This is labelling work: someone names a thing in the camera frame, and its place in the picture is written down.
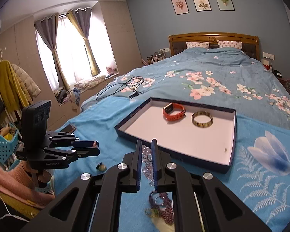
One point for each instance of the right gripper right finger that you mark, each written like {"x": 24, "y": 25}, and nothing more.
{"x": 201, "y": 202}

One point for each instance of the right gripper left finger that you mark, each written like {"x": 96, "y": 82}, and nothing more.
{"x": 92, "y": 203}

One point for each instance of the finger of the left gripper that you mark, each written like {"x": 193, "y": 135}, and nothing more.
{"x": 72, "y": 141}
{"x": 73, "y": 153}

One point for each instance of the tortoiseshell bangle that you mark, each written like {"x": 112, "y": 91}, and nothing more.
{"x": 202, "y": 119}

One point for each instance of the orange smart watch band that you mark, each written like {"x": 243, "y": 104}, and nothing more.
{"x": 173, "y": 112}

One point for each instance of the pink sweater forearm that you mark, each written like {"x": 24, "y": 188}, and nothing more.
{"x": 17, "y": 184}

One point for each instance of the person left hand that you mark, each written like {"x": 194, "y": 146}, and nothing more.
{"x": 39, "y": 178}

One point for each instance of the smartphone on blanket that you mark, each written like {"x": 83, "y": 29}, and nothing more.
{"x": 70, "y": 128}

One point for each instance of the turquoise plastic basket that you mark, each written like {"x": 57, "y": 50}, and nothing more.
{"x": 9, "y": 139}

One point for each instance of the beige puffer jacket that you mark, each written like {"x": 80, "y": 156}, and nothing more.
{"x": 27, "y": 81}

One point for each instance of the yellow hanging coat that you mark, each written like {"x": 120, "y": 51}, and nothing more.
{"x": 11, "y": 91}

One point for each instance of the clothes on window sill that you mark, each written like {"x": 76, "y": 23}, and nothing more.
{"x": 84, "y": 85}

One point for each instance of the navy shallow cardboard tray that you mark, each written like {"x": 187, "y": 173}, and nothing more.
{"x": 209, "y": 148}

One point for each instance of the pink desk fan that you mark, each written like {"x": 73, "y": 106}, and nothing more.
{"x": 111, "y": 70}

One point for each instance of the left grey yellow curtain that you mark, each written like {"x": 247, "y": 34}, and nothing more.
{"x": 47, "y": 29}

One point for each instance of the grey yellow curtain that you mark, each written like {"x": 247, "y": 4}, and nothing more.
{"x": 47, "y": 29}
{"x": 80, "y": 19}

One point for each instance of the right grey yellow curtain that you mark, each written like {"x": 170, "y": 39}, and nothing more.
{"x": 80, "y": 19}

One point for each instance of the bed with floral duvet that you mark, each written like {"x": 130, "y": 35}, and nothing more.
{"x": 224, "y": 77}

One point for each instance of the wooden headboard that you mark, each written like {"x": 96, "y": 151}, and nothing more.
{"x": 250, "y": 44}

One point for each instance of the left patterned pillow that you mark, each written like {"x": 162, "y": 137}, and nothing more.
{"x": 190, "y": 44}

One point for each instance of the patterned pillow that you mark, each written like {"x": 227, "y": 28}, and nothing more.
{"x": 190, "y": 44}
{"x": 231, "y": 44}

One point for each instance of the right patterned pillow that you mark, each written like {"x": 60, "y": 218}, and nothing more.
{"x": 231, "y": 44}

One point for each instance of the pink flower framed picture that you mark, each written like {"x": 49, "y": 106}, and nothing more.
{"x": 180, "y": 7}

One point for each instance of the green leaf framed picture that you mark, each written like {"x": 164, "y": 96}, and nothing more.
{"x": 225, "y": 5}

